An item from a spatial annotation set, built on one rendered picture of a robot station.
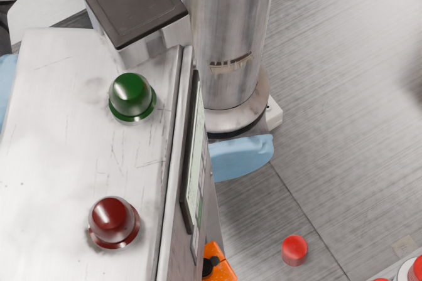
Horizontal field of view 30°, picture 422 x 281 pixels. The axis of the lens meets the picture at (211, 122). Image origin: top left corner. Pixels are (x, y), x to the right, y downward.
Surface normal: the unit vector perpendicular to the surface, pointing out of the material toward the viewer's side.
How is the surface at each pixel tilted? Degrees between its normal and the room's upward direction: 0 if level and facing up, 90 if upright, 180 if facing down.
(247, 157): 96
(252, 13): 91
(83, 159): 0
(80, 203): 0
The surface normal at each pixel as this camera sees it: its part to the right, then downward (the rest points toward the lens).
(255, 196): -0.06, -0.44
